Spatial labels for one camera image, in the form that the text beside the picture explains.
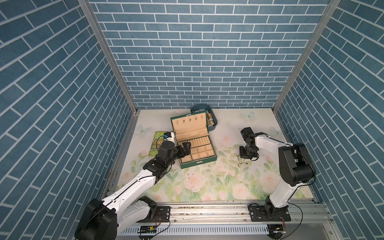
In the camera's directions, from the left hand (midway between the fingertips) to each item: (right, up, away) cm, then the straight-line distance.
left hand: (189, 145), depth 82 cm
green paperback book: (-13, +5, -13) cm, 19 cm away
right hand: (+35, -10, +14) cm, 39 cm away
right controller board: (+42, -38, -11) cm, 58 cm away
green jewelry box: (+2, +10, +14) cm, 17 cm away
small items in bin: (+14, +14, +30) cm, 36 cm away
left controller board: (-19, -39, -10) cm, 45 cm away
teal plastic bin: (+12, +25, +37) cm, 46 cm away
